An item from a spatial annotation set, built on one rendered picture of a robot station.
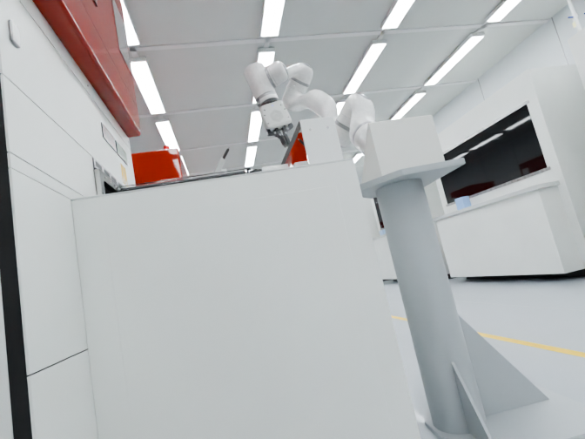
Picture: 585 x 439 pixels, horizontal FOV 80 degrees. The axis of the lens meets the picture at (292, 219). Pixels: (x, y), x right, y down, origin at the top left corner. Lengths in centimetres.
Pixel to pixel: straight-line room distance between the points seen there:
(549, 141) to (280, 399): 365
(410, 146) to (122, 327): 97
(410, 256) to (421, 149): 36
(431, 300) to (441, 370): 21
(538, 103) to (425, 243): 309
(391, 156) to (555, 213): 291
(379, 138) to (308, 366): 74
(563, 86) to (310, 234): 386
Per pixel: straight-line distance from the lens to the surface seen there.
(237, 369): 78
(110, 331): 80
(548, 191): 398
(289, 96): 182
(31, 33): 91
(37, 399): 65
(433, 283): 120
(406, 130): 125
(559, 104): 430
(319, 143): 92
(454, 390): 126
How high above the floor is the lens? 58
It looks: 8 degrees up
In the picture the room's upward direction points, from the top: 12 degrees counter-clockwise
